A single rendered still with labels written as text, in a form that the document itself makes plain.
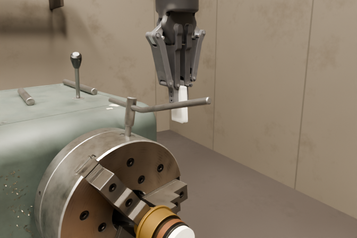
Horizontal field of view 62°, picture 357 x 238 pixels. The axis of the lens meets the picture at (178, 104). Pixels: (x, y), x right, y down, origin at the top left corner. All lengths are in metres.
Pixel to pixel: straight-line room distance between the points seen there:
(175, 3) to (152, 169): 0.37
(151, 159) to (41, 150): 0.24
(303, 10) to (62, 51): 2.66
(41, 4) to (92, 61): 0.86
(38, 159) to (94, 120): 0.16
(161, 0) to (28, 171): 0.45
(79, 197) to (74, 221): 0.04
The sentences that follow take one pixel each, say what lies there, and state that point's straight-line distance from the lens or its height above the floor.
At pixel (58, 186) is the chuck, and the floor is 1.17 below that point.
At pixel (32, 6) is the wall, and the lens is 3.83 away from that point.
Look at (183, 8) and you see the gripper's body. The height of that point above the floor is 1.49.
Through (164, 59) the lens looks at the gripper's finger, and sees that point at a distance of 0.51.
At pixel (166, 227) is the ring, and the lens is 0.58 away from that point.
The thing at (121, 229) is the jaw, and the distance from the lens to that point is 0.68.
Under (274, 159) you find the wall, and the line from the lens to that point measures 3.23.
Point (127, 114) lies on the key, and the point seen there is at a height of 1.28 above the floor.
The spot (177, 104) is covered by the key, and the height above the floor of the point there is 1.33.
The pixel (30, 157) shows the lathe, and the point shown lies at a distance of 0.71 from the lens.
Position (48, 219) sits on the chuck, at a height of 1.11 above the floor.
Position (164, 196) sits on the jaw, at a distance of 0.69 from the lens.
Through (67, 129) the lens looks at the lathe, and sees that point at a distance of 0.74.
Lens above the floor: 1.45
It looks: 13 degrees down
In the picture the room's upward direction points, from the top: straight up
